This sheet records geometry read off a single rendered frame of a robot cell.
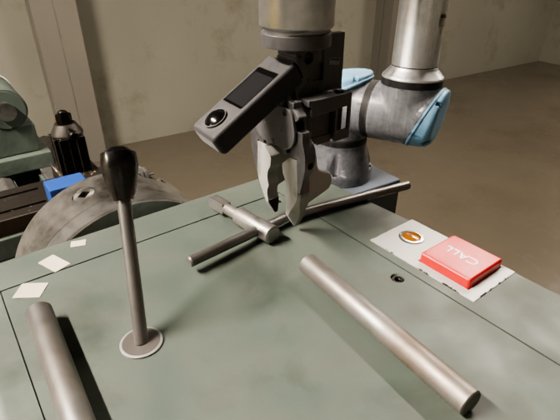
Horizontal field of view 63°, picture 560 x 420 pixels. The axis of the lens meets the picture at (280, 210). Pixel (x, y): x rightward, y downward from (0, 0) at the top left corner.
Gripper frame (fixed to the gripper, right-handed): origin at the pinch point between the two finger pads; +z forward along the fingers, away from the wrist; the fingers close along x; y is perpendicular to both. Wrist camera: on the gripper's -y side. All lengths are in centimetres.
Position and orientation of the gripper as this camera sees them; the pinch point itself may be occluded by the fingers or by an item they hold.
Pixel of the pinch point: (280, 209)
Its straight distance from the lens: 54.4
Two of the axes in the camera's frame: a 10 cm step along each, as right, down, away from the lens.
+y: 8.0, -3.1, 5.2
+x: -6.1, -4.0, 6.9
